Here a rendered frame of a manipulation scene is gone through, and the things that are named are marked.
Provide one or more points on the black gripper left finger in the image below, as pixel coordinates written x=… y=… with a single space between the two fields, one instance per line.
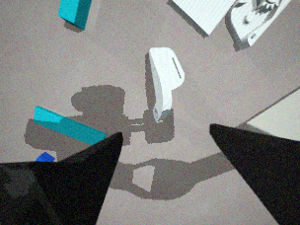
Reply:
x=71 y=191

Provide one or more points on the cyan rectangular block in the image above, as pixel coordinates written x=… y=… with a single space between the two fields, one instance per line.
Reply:
x=75 y=12

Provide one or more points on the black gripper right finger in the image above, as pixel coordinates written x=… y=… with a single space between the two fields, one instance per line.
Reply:
x=270 y=165

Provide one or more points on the cyan flat bar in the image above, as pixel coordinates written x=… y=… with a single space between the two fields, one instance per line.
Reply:
x=67 y=126

